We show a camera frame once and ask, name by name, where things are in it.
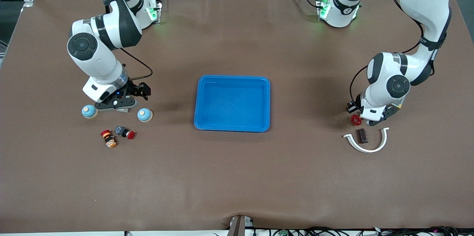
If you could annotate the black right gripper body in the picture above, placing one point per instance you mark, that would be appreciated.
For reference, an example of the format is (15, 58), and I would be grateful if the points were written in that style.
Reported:
(133, 88)

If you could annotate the blue desk bell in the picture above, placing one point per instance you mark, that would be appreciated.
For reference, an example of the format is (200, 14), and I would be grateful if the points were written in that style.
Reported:
(90, 112)
(144, 115)

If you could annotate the tall dark electrolytic capacitor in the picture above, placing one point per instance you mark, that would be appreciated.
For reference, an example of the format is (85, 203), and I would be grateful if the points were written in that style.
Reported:
(362, 136)

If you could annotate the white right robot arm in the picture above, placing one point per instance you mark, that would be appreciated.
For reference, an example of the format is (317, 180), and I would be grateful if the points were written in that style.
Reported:
(92, 62)

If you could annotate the blue plastic tray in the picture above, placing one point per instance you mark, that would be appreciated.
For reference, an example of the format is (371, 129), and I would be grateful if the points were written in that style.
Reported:
(231, 104)

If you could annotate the black push button red cap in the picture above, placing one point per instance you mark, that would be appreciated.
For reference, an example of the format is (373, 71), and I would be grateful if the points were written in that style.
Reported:
(120, 131)

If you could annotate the white half-round pipe clamp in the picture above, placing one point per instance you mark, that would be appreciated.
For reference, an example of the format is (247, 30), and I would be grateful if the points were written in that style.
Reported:
(364, 150)

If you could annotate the red and yellow emergency button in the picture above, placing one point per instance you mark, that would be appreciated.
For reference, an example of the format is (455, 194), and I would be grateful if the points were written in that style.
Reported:
(109, 140)

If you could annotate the brown table cover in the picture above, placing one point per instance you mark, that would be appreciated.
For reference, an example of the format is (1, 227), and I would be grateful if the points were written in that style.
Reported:
(237, 176)

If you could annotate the grey metal post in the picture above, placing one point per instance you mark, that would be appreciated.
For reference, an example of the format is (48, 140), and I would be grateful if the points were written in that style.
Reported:
(239, 226)

